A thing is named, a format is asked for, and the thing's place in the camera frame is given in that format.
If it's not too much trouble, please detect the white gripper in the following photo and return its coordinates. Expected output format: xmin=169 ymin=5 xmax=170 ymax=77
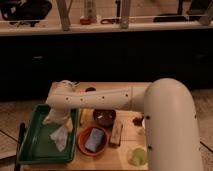
xmin=43 ymin=108 xmax=72 ymax=125

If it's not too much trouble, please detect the white towel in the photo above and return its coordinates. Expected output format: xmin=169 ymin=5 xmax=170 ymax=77
xmin=50 ymin=126 xmax=68 ymax=152

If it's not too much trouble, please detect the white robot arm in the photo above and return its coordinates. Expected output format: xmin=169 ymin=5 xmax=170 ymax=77
xmin=46 ymin=78 xmax=204 ymax=171

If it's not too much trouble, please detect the yellow item beside tray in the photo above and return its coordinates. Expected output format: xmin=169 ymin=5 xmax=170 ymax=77
xmin=79 ymin=109 xmax=90 ymax=126

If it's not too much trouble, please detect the green plastic tray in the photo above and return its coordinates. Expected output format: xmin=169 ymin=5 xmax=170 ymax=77
xmin=17 ymin=104 xmax=78 ymax=165

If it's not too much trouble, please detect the small dark round object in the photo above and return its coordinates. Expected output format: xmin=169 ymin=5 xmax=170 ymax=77
xmin=85 ymin=87 xmax=96 ymax=92

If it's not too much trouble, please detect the orange bowl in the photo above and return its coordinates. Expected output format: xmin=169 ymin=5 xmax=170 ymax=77
xmin=76 ymin=125 xmax=108 ymax=157

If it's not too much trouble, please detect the blue sponge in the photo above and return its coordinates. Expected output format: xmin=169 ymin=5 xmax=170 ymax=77
xmin=85 ymin=128 xmax=104 ymax=152

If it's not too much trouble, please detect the dark brown bowl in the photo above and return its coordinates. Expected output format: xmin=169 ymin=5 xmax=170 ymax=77
xmin=93 ymin=109 xmax=116 ymax=127

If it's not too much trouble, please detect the wooden table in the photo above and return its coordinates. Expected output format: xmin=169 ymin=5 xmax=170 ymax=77
xmin=22 ymin=110 xmax=148 ymax=171

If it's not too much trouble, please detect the wooden block brush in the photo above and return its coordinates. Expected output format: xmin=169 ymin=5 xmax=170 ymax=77
xmin=110 ymin=119 xmax=123 ymax=146

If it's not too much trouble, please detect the dark red small object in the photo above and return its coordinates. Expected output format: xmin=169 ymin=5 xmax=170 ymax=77
xmin=132 ymin=116 xmax=144 ymax=126

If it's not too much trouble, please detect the red object on ledge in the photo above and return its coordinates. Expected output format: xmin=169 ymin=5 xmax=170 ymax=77
xmin=79 ymin=17 xmax=92 ymax=25

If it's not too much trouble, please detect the black office chair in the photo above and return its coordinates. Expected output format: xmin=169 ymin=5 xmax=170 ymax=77
xmin=0 ymin=0 xmax=52 ymax=27

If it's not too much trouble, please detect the white shelf ledge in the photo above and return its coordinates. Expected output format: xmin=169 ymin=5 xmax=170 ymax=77
xmin=0 ymin=21 xmax=213 ymax=36

